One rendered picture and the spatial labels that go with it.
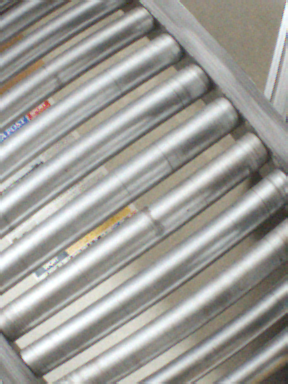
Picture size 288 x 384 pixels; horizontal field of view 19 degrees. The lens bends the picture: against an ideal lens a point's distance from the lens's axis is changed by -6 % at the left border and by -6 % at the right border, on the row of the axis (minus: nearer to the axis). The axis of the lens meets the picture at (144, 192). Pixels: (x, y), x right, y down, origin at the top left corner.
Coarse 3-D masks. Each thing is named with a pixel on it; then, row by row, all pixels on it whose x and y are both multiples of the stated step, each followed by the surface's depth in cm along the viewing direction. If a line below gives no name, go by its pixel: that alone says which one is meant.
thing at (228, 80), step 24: (144, 0) 125; (168, 0) 125; (168, 24) 124; (192, 24) 124; (192, 48) 123; (216, 48) 123; (216, 72) 122; (240, 72) 122; (216, 96) 125; (240, 96) 121; (264, 96) 121; (264, 120) 120; (264, 144) 119; (264, 168) 127
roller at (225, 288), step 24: (264, 240) 117; (240, 264) 115; (264, 264) 115; (216, 288) 114; (240, 288) 114; (168, 312) 114; (192, 312) 113; (216, 312) 114; (144, 336) 113; (168, 336) 113; (96, 360) 112; (120, 360) 112; (144, 360) 112
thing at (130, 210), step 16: (32, 112) 205; (16, 128) 204; (64, 144) 203; (16, 176) 201; (96, 176) 201; (0, 192) 200; (80, 192) 200; (48, 208) 199; (128, 208) 199; (32, 224) 198; (112, 224) 198; (80, 240) 197; (96, 240) 197; (64, 256) 196; (48, 272) 195
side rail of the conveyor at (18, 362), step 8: (0, 336) 112; (0, 344) 112; (8, 344) 112; (16, 344) 122; (0, 352) 112; (8, 352) 112; (16, 352) 112; (0, 360) 111; (8, 360) 111; (16, 360) 111; (0, 368) 111; (8, 368) 111; (16, 368) 111; (24, 368) 111; (0, 376) 111; (8, 376) 111; (16, 376) 111; (24, 376) 111; (32, 376) 111
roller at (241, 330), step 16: (272, 288) 115; (256, 304) 114; (272, 304) 113; (240, 320) 113; (256, 320) 113; (272, 320) 113; (208, 336) 114; (224, 336) 112; (240, 336) 112; (256, 336) 113; (192, 352) 112; (208, 352) 112; (224, 352) 112; (160, 368) 113; (176, 368) 111; (192, 368) 111; (208, 368) 112
